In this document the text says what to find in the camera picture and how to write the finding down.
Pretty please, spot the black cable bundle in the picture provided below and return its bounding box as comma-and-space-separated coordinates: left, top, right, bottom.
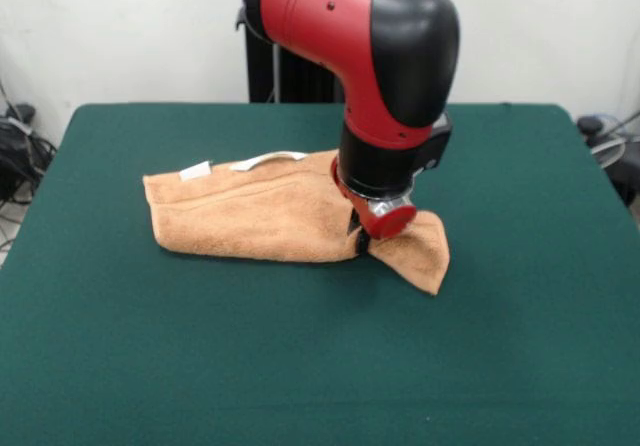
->
0, 103, 59, 207

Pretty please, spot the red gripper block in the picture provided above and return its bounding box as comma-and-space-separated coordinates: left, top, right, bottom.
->
329, 158, 418, 256

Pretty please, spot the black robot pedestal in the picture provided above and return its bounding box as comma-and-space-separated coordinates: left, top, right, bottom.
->
235, 0, 347, 105

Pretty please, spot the dark green table cloth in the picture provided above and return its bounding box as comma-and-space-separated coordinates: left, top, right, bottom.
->
0, 101, 640, 446

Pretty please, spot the tan terry towel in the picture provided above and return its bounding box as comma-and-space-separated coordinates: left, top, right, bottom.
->
142, 149, 451, 297

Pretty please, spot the black round floor foot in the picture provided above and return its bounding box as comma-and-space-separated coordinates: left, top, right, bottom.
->
577, 114, 607, 136

